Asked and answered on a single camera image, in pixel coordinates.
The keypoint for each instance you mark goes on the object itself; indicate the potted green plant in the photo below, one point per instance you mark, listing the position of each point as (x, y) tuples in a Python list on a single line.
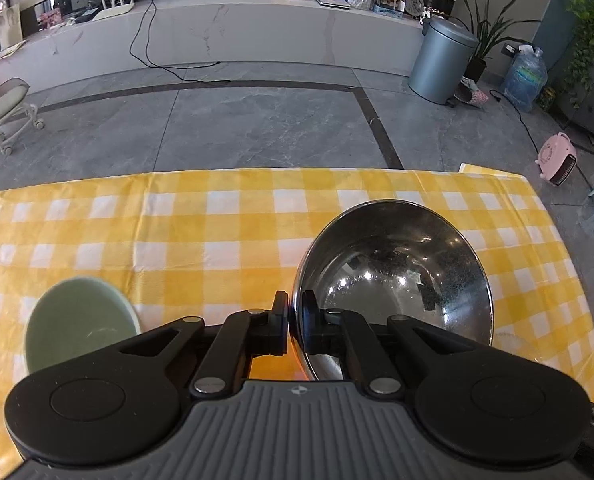
[(488, 31)]

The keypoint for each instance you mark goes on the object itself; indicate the grey metal trash can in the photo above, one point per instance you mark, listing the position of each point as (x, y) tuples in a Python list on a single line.
[(445, 53)]

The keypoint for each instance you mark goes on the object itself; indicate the white rolling stool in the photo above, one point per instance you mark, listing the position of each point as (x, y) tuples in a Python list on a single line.
[(13, 94)]

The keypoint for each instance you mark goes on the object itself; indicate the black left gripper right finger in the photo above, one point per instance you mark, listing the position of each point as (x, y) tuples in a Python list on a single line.
[(345, 335)]

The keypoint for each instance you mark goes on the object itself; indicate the green ceramic bowl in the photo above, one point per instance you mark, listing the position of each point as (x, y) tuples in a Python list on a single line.
[(75, 317)]

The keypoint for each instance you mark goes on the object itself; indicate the blue water jug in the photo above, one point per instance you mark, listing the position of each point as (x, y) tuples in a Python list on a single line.
[(525, 78)]

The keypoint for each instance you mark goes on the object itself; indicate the pink space heater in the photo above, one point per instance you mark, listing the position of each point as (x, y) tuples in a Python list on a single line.
[(556, 159)]

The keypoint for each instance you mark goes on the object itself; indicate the yellow white checkered tablecloth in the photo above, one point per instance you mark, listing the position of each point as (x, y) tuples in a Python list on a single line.
[(212, 242)]

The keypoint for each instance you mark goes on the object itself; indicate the stainless steel bowl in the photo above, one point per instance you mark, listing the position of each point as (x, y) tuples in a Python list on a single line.
[(389, 257)]

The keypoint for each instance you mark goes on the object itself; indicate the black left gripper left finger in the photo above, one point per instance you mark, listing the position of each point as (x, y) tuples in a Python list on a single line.
[(244, 336)]

